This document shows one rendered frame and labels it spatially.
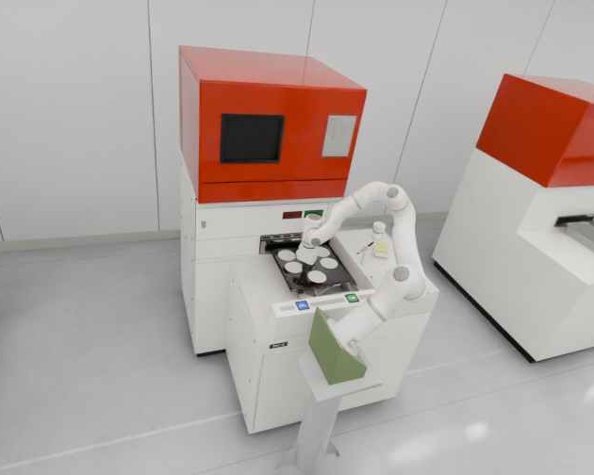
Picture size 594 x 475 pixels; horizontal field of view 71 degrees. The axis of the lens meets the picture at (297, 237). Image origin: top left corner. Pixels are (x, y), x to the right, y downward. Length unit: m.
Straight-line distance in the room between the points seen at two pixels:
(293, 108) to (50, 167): 2.24
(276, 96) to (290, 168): 0.37
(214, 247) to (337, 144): 0.86
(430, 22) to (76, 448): 4.00
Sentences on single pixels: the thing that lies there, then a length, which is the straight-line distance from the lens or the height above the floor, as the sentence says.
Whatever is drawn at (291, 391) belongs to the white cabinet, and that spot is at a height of 0.39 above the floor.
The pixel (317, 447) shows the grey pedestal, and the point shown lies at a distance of 2.32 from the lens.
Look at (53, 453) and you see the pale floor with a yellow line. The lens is 2.72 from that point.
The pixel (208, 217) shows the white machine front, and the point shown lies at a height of 1.12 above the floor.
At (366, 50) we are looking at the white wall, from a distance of 3.88.
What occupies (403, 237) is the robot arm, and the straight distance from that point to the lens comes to 1.82.
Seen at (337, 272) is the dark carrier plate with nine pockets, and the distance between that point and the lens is 2.29.
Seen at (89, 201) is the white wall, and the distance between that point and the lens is 3.82.
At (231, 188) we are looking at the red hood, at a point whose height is 1.30.
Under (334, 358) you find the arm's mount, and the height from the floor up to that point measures 0.97.
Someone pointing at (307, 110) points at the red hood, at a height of 1.70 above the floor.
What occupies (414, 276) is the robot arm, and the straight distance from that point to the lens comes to 1.68.
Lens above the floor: 2.25
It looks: 33 degrees down
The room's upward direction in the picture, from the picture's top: 9 degrees clockwise
